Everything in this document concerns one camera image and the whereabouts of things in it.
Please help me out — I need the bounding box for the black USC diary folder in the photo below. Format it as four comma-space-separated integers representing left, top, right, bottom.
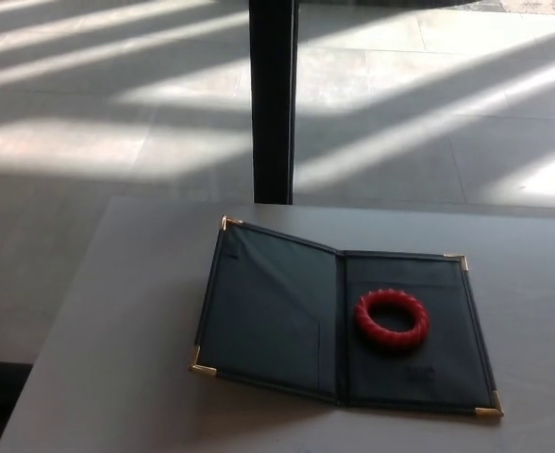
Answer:
187, 214, 505, 418

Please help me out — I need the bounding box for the black vertical post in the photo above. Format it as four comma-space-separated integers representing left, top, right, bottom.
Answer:
247, 0, 301, 206

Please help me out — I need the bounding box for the red twisted ring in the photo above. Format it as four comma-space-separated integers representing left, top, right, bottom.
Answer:
353, 289, 431, 348

